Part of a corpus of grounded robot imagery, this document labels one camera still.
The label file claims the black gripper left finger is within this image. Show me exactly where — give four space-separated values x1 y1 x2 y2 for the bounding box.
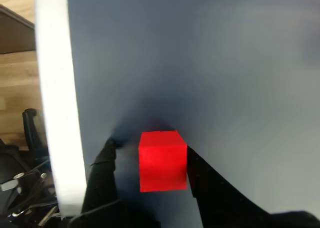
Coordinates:
62 137 131 228

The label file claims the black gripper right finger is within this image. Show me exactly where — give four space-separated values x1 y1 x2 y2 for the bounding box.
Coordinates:
186 147 272 228

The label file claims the red cube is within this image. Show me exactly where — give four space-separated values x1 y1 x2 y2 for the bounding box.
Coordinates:
138 130 188 193

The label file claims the black clamp with bolts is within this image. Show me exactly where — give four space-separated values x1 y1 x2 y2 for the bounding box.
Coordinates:
0 137 61 227

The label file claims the black office chair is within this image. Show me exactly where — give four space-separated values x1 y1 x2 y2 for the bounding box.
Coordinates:
21 108 49 161

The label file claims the dark brown desk panel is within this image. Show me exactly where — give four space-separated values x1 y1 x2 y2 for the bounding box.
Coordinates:
0 4 36 55

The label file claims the silver metal cart rail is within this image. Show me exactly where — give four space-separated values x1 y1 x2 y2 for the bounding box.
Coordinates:
33 0 87 217

